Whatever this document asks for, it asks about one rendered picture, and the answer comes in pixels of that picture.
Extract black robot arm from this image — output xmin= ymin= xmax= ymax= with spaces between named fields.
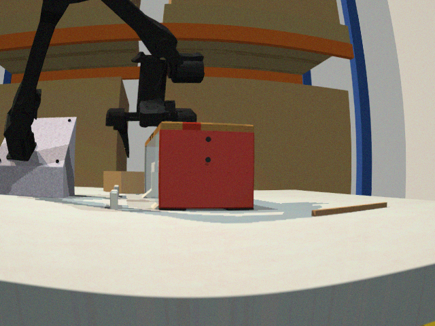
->
xmin=3 ymin=0 xmax=205 ymax=162

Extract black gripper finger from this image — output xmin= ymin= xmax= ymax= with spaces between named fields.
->
xmin=113 ymin=123 xmax=129 ymax=158

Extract brown flat bar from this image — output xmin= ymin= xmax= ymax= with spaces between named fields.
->
xmin=311 ymin=202 xmax=387 ymax=217

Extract tan rectangular block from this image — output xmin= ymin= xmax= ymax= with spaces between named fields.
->
xmin=103 ymin=171 xmax=145 ymax=194

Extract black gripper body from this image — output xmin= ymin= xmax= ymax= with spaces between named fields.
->
xmin=105 ymin=84 xmax=197 ymax=128

